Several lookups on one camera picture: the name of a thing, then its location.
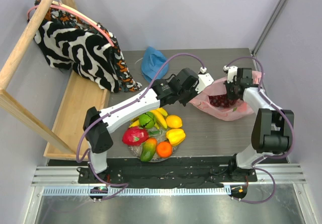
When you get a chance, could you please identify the pink plastic bag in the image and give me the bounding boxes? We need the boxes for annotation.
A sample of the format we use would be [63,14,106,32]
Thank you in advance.
[189,77,254,121]

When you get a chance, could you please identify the fake red grapes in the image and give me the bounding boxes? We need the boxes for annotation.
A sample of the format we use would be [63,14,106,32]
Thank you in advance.
[208,94,236,108]

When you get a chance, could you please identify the yellow fake banana bunch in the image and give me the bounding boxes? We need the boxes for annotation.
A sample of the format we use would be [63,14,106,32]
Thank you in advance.
[129,109,168,129]

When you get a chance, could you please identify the yellow fake lemon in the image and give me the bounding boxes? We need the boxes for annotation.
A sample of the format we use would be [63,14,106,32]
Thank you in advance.
[166,115,183,129]

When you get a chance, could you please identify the yellow fake bell pepper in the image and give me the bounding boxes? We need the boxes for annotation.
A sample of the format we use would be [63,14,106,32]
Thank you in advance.
[166,128,186,146]

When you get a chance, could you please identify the orange fake fruit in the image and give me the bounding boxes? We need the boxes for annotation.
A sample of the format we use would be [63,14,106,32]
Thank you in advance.
[156,141,173,158]

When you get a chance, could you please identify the red fake dragon fruit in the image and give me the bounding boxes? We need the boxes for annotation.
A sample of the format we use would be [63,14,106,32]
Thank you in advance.
[122,126,162,146]

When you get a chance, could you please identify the green orange fake mango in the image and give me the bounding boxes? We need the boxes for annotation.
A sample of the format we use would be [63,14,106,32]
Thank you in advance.
[140,138,157,162]

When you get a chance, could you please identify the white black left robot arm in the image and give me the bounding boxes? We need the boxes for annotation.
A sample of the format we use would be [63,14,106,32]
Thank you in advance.
[82,68,207,183]

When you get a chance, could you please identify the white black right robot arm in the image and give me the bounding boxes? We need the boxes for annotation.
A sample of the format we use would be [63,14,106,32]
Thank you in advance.
[223,66,294,181]

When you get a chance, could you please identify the blue bucket hat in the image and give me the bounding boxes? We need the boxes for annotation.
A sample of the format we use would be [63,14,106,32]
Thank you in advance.
[141,46,167,83]

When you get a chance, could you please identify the speckled round plate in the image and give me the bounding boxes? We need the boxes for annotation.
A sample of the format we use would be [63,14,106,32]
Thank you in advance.
[122,112,186,162]

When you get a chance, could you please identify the black white orange patterned cloth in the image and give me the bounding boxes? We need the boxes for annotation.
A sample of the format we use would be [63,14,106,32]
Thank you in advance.
[34,5,142,93]

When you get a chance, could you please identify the pink hanger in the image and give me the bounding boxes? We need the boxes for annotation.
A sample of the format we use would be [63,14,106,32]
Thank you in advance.
[34,4,119,62]

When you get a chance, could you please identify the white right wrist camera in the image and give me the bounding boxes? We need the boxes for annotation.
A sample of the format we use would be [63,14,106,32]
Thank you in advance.
[223,65,238,83]

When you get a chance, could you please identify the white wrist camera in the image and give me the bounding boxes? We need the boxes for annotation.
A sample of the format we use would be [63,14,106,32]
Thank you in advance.
[195,67,214,94]
[223,65,238,83]

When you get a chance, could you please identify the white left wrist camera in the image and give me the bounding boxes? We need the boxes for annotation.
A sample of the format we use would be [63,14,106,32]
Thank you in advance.
[195,67,214,94]

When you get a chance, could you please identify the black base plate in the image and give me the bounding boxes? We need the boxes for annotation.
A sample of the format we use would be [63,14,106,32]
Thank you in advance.
[77,156,259,188]

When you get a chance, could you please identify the aluminium corner post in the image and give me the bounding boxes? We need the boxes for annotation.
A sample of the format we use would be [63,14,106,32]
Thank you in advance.
[251,0,289,56]

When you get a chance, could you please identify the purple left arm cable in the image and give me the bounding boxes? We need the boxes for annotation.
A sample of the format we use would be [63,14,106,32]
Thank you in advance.
[75,52,207,201]

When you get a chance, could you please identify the wooden rack frame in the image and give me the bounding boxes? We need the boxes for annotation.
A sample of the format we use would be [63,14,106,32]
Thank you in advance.
[1,0,109,162]

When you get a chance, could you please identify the aluminium rail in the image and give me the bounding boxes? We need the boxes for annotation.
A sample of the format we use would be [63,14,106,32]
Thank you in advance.
[32,164,306,199]

